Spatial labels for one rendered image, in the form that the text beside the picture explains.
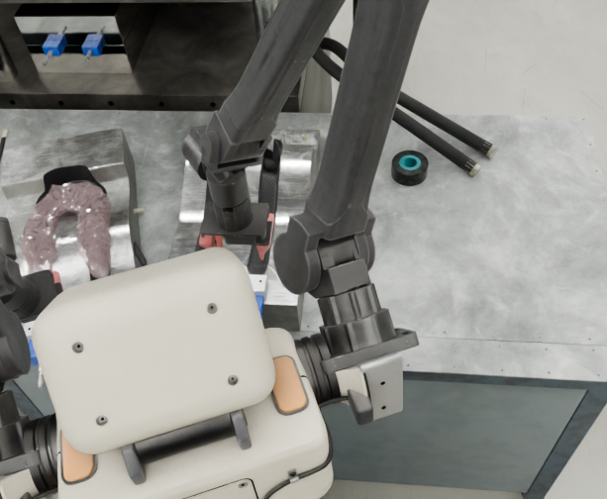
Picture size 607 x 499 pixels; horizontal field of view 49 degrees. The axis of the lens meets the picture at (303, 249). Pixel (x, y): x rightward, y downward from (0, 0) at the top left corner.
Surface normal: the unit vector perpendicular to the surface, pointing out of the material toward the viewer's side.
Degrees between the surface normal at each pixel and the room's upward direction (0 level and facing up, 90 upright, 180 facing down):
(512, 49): 0
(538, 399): 90
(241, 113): 62
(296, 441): 16
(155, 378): 47
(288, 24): 72
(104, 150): 0
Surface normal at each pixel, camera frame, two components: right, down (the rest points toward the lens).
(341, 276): 0.51, -0.16
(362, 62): -0.78, 0.26
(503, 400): -0.10, 0.78
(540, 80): -0.07, -0.62
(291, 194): -0.10, -0.18
